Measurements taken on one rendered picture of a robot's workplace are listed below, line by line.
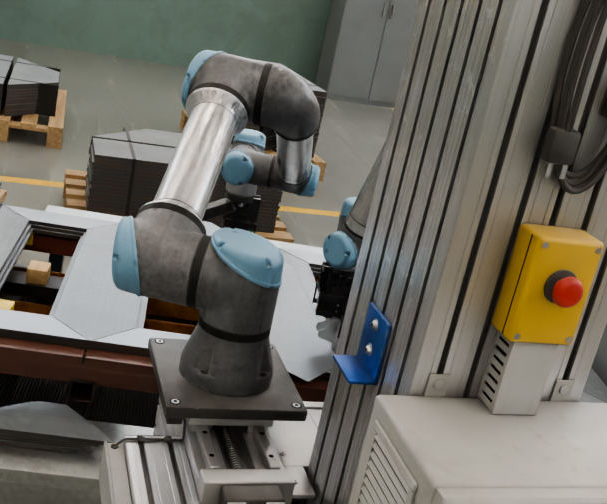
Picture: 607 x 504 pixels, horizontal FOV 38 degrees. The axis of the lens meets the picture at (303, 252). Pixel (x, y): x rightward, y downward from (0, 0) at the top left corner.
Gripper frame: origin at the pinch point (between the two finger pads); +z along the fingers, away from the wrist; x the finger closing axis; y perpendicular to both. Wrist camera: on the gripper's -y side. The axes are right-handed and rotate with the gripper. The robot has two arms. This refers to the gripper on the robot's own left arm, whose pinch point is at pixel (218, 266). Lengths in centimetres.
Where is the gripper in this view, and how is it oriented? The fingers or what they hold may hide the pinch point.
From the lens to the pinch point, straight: 224.1
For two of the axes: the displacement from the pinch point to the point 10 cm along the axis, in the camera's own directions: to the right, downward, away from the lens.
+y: 9.8, 1.5, 1.5
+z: -2.0, 9.2, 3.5
